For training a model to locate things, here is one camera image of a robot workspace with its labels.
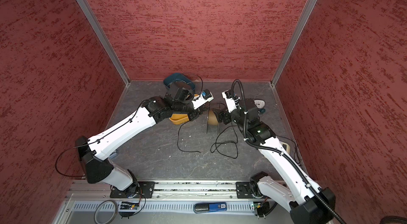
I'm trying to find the black cable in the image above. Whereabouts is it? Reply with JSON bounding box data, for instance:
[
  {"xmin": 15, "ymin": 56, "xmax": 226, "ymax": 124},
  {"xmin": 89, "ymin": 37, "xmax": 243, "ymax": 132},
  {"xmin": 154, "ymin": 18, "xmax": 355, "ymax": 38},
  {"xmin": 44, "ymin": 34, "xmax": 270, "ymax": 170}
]
[{"xmin": 176, "ymin": 118, "xmax": 301, "ymax": 164}]

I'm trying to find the grey cable spool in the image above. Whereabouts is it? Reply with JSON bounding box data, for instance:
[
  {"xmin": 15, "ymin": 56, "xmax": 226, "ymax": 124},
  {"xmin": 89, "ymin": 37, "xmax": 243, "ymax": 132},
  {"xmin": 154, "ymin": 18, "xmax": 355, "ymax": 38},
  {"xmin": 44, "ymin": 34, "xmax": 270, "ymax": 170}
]
[{"xmin": 206, "ymin": 104, "xmax": 220, "ymax": 135}]

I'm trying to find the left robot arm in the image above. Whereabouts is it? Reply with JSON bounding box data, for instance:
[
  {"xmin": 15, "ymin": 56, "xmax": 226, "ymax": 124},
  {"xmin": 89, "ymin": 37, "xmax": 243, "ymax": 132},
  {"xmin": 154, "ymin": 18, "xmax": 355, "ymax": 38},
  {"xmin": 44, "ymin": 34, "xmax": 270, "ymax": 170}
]
[{"xmin": 75, "ymin": 81, "xmax": 213, "ymax": 198}]

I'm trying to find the yellow plastic tray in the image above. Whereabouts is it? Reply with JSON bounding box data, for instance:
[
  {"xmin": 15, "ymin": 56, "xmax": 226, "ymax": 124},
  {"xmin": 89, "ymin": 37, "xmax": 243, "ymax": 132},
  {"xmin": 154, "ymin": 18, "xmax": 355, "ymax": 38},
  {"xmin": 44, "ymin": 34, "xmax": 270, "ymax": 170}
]
[{"xmin": 170, "ymin": 94, "xmax": 198, "ymax": 125}]

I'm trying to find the teal kitchen scale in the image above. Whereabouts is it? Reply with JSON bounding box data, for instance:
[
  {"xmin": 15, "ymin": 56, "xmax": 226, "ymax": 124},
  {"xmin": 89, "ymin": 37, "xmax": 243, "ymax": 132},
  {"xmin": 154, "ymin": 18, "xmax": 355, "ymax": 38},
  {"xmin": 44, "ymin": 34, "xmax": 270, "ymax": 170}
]
[{"xmin": 254, "ymin": 100, "xmax": 266, "ymax": 114}]

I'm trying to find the teal plastic tray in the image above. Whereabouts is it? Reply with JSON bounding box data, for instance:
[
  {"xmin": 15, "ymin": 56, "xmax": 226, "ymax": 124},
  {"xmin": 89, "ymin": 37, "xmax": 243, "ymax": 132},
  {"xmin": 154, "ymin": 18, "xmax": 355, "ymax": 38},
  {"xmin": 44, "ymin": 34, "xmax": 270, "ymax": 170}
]
[{"xmin": 163, "ymin": 72, "xmax": 196, "ymax": 90}]

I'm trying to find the beige calculator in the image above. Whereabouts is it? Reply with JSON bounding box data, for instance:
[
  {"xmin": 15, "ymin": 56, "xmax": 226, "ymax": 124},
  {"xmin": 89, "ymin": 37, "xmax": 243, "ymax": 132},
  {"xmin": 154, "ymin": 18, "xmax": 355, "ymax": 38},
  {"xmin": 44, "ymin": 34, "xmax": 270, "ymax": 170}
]
[{"xmin": 280, "ymin": 142, "xmax": 291, "ymax": 155}]

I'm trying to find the blue black handheld device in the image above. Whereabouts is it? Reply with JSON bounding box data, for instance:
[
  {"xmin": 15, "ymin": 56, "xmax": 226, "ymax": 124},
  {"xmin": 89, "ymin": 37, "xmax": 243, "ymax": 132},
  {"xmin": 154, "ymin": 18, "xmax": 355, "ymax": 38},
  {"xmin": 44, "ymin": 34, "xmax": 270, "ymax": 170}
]
[{"xmin": 193, "ymin": 202, "xmax": 227, "ymax": 214}]

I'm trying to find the right corner aluminium profile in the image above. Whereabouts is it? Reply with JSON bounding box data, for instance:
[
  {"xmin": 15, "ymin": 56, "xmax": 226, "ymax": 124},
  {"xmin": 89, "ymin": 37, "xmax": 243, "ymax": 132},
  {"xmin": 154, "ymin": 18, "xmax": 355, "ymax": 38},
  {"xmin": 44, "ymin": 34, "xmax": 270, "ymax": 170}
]
[{"xmin": 271, "ymin": 0, "xmax": 318, "ymax": 87}]

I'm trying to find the corner aluminium profile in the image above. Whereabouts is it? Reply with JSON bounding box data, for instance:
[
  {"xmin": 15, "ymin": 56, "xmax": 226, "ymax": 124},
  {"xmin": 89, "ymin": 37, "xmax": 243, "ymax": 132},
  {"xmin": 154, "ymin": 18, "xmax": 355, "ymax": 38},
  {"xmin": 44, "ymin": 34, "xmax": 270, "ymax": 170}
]
[
  {"xmin": 271, "ymin": 0, "xmax": 318, "ymax": 87},
  {"xmin": 76, "ymin": 0, "xmax": 131, "ymax": 86}
]

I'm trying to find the left corner aluminium profile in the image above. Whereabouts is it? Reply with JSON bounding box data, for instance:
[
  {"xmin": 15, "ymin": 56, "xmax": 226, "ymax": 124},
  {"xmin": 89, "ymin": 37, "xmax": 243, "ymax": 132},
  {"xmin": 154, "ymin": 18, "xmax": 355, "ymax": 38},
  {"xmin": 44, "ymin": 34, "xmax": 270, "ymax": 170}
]
[{"xmin": 76, "ymin": 0, "xmax": 131, "ymax": 86}]

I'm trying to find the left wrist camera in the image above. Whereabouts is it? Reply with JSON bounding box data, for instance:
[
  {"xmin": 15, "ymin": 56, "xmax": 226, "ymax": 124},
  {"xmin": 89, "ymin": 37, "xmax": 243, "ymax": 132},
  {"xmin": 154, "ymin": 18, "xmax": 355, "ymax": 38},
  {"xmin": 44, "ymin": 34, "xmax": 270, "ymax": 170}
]
[{"xmin": 192, "ymin": 89, "xmax": 214, "ymax": 110}]

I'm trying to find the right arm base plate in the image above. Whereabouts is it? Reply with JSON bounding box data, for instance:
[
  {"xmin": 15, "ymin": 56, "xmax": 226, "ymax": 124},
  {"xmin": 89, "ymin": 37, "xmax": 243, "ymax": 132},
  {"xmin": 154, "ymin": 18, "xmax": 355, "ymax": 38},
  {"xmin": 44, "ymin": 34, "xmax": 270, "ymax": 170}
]
[{"xmin": 235, "ymin": 182, "xmax": 255, "ymax": 199}]

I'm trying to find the aluminium rail frame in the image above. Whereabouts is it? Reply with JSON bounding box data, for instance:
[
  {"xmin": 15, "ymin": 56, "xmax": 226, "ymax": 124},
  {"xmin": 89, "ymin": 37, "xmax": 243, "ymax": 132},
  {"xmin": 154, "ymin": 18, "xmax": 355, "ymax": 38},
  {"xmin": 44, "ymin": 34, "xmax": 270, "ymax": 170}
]
[{"xmin": 66, "ymin": 179, "xmax": 322, "ymax": 202}]

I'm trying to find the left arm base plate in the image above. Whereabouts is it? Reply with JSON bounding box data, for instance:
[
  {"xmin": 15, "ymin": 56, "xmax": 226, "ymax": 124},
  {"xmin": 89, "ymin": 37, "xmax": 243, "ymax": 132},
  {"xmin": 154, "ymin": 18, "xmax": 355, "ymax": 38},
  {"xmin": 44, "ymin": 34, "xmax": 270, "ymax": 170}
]
[{"xmin": 110, "ymin": 181, "xmax": 156, "ymax": 199}]

